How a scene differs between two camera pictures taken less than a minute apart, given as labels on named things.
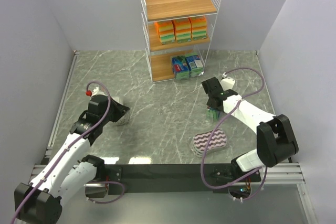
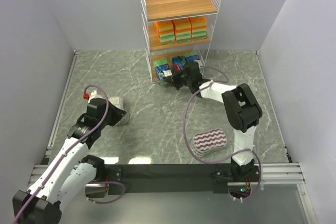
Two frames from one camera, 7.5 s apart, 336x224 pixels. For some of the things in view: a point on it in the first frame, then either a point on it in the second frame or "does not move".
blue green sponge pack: [180, 67] does not move
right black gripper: [213, 104] -> [179, 79]
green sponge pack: [212, 114] -> [163, 70]
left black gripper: [119, 111] does not move
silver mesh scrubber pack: [125, 118] does not move
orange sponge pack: [198, 28] does not move
